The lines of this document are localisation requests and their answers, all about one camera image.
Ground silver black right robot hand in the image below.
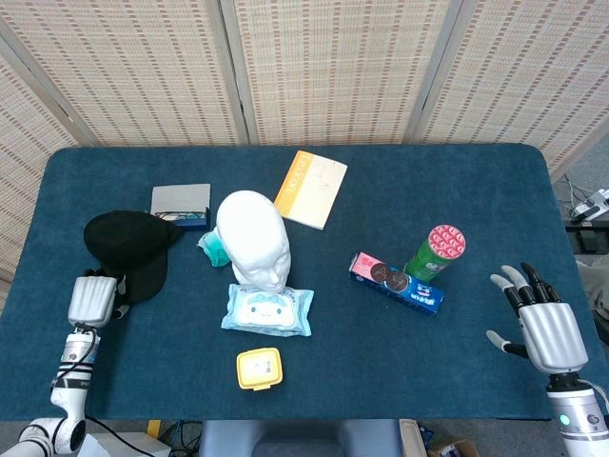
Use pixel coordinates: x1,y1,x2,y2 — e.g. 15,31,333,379
485,262,590,375

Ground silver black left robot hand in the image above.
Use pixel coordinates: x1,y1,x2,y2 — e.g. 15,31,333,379
68,267,132,329

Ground black baseball cap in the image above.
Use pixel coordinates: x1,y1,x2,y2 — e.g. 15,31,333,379
84,209,186,304

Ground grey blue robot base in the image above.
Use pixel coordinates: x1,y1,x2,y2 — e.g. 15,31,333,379
197,418,403,457

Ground white foam mannequin head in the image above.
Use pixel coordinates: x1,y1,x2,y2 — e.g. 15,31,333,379
216,189,292,293

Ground black flat box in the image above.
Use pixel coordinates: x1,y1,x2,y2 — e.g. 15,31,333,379
565,227,609,256

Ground teal tissue pack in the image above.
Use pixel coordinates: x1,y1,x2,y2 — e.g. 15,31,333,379
197,227,234,268

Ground white power strip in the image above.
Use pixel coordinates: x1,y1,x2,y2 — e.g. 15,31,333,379
570,188,609,223

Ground blue glasses case grey lid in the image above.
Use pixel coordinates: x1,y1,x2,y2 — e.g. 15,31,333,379
150,183,212,232

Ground green chips can pink lid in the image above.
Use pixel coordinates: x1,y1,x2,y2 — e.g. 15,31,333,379
403,224,467,283

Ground blue cookie box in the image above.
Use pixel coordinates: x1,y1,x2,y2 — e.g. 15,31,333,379
349,251,445,318

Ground brown cardboard box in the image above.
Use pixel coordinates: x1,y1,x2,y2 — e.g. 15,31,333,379
425,436,480,457

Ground white box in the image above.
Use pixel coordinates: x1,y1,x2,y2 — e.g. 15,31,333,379
80,430,172,457

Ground light blue wet wipes pack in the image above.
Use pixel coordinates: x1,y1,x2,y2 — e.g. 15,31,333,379
220,283,316,338

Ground blue carpet table cover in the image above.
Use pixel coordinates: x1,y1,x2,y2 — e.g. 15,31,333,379
0,144,603,423

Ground yellow lidded green container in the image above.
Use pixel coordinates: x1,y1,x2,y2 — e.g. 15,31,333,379
236,347,285,392

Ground yellow and cream notebook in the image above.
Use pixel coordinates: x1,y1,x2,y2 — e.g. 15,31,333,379
273,149,349,231

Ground woven bamboo folding screen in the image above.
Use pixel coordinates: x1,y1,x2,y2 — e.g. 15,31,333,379
0,0,609,310

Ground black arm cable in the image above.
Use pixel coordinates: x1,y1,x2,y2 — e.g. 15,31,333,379
49,326,102,396

